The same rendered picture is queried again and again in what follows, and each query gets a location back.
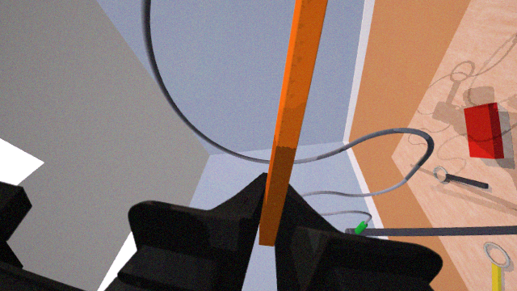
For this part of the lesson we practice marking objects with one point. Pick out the red block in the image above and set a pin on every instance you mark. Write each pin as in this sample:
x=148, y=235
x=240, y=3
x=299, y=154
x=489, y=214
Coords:
x=484, y=131

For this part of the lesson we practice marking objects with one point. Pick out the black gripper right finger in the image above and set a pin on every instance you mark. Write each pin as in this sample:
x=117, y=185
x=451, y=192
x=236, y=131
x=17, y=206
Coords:
x=308, y=247

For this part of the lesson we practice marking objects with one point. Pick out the orange handle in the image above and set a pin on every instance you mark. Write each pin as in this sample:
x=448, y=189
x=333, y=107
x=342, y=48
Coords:
x=307, y=25

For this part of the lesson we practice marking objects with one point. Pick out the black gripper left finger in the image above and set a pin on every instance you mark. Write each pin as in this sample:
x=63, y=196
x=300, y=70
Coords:
x=225, y=234

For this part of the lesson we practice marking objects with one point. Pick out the black handle with grey loop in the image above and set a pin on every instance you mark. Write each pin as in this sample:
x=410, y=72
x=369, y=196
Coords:
x=460, y=179

